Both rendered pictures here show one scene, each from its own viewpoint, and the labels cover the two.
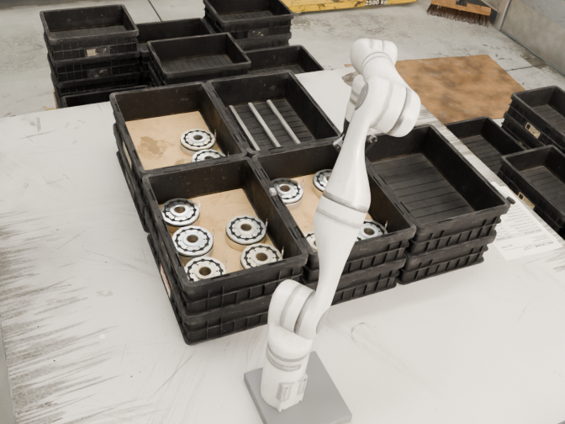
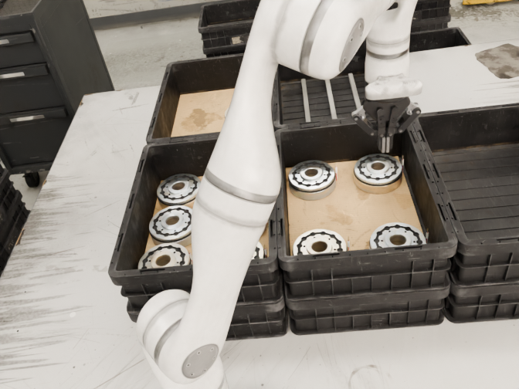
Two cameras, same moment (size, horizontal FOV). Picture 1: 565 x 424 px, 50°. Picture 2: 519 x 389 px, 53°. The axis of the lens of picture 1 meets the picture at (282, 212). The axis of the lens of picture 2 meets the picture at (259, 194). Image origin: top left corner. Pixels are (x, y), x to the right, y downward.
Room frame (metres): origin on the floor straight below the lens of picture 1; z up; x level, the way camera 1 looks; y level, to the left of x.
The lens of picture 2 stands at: (0.49, -0.41, 1.59)
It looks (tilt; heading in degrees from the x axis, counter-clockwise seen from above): 41 degrees down; 35
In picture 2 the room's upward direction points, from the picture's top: 10 degrees counter-clockwise
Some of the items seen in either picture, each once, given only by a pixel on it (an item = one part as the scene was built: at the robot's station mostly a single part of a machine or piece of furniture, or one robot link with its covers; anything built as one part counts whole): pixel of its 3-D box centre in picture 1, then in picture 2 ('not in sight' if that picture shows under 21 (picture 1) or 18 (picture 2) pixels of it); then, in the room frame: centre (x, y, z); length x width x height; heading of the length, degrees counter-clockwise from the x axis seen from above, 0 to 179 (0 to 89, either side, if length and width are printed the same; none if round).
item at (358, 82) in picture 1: (373, 71); (394, 5); (1.30, -0.17, 1.25); 0.09 x 0.07 x 0.15; 93
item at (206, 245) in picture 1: (192, 241); (173, 222); (1.05, 0.21, 0.86); 0.10 x 0.10 x 0.01
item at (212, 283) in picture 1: (221, 217); (201, 198); (1.09, 0.15, 0.92); 0.40 x 0.30 x 0.02; 28
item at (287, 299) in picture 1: (293, 320); (183, 349); (0.76, -0.05, 0.97); 0.09 x 0.09 x 0.17; 66
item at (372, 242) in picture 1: (330, 193); (352, 183); (1.23, -0.12, 0.92); 0.40 x 0.30 x 0.02; 28
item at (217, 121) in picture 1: (176, 140); (218, 112); (1.44, 0.34, 0.87); 0.40 x 0.30 x 0.11; 28
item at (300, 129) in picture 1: (270, 124); (332, 99); (1.58, 0.07, 0.87); 0.40 x 0.30 x 0.11; 28
